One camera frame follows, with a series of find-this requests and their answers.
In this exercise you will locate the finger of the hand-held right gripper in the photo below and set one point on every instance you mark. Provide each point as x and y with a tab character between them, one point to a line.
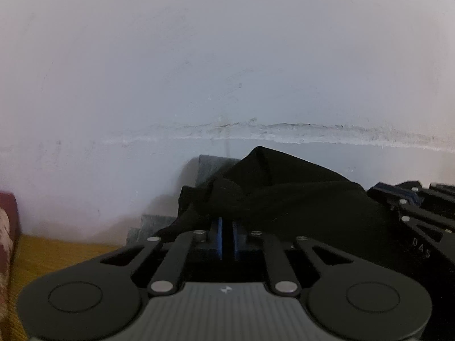
426	214
391	187

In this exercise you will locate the black garment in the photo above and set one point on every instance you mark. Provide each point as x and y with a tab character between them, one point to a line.
284	191

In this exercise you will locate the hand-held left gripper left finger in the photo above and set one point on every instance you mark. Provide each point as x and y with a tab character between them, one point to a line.
219	239

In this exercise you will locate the grey folded garment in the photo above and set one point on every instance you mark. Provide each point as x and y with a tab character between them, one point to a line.
208	165

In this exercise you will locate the maroon printed garment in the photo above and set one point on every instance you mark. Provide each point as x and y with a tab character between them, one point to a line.
7	220

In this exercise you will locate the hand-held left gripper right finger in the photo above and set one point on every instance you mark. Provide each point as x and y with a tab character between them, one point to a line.
236	239

